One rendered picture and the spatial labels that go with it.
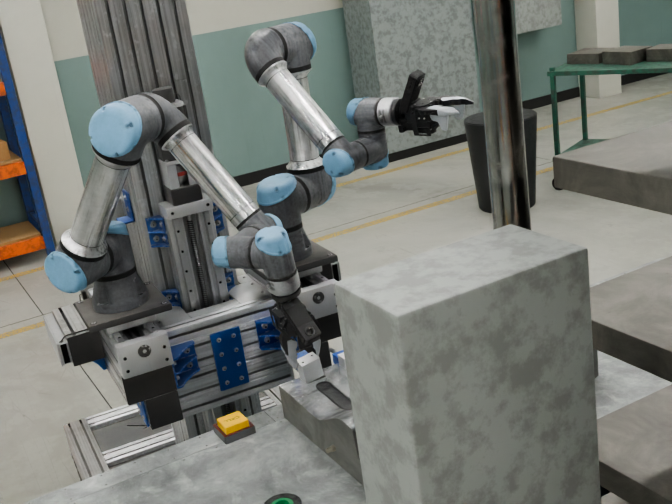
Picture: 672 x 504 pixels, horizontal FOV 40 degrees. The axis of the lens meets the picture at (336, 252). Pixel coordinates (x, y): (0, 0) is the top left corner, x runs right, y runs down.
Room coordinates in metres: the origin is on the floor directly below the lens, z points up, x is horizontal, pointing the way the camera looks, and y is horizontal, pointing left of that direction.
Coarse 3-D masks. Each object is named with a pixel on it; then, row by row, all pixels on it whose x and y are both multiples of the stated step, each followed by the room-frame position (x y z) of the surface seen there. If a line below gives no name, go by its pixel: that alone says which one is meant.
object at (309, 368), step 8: (304, 352) 2.07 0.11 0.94; (312, 352) 2.04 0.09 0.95; (304, 360) 2.02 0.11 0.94; (312, 360) 2.01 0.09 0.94; (304, 368) 2.00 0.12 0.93; (312, 368) 2.01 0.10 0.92; (320, 368) 2.02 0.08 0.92; (304, 376) 2.00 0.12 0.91; (312, 376) 2.01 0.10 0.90; (320, 376) 2.02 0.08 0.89
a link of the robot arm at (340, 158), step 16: (256, 32) 2.56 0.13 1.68; (272, 32) 2.55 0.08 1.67; (256, 48) 2.51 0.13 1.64; (272, 48) 2.51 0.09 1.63; (256, 64) 2.49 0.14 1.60; (272, 64) 2.47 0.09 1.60; (256, 80) 2.50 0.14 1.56; (272, 80) 2.47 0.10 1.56; (288, 80) 2.46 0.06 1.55; (288, 96) 2.44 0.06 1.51; (304, 96) 2.44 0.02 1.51; (288, 112) 2.44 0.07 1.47; (304, 112) 2.41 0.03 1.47; (320, 112) 2.41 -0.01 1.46; (304, 128) 2.41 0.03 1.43; (320, 128) 2.38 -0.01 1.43; (336, 128) 2.40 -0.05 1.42; (320, 144) 2.37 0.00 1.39; (336, 144) 2.35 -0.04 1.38; (352, 144) 2.38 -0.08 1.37; (336, 160) 2.32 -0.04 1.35; (352, 160) 2.33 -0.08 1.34; (336, 176) 2.33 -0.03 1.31
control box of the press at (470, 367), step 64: (448, 256) 1.16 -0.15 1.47; (512, 256) 1.13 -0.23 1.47; (576, 256) 1.11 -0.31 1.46; (384, 320) 1.02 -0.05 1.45; (448, 320) 1.02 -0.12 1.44; (512, 320) 1.06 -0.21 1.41; (576, 320) 1.11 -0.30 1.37; (384, 384) 1.04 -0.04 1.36; (448, 384) 1.01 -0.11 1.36; (512, 384) 1.06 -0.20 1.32; (576, 384) 1.10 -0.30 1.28; (384, 448) 1.06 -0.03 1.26; (448, 448) 1.01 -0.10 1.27; (512, 448) 1.05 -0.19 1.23; (576, 448) 1.10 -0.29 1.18
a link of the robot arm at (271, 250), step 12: (264, 228) 2.00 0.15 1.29; (276, 228) 1.99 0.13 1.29; (264, 240) 1.95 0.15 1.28; (276, 240) 1.95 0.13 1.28; (288, 240) 1.98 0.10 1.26; (252, 252) 1.98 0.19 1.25; (264, 252) 1.95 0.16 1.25; (276, 252) 1.95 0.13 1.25; (288, 252) 1.96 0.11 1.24; (252, 264) 1.98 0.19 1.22; (264, 264) 1.96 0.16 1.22; (276, 264) 1.95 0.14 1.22; (288, 264) 1.97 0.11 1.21; (276, 276) 1.96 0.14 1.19; (288, 276) 1.97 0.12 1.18
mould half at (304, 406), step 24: (288, 384) 2.01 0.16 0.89; (312, 384) 1.99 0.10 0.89; (336, 384) 1.98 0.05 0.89; (288, 408) 1.98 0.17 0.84; (312, 408) 1.88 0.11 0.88; (336, 408) 1.87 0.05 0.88; (312, 432) 1.87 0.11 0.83; (336, 432) 1.75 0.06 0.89; (336, 456) 1.77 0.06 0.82; (360, 480) 1.68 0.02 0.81
